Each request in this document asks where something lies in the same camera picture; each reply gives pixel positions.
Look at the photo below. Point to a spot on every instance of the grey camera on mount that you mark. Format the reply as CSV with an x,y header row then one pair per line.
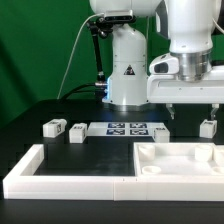
x,y
119,16

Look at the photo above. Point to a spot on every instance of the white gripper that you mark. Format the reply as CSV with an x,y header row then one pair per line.
x,y
165,87

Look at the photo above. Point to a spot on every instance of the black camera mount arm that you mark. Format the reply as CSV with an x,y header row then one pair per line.
x,y
98,46

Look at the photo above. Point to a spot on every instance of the white fiducial marker plate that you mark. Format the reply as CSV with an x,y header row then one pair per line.
x,y
126,129

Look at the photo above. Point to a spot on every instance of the white U-shaped obstacle fence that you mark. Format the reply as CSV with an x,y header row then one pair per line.
x,y
23,183

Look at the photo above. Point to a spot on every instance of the white square tabletop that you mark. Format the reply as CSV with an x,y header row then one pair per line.
x,y
178,162

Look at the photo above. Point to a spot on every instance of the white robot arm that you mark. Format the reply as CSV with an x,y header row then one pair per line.
x,y
184,75

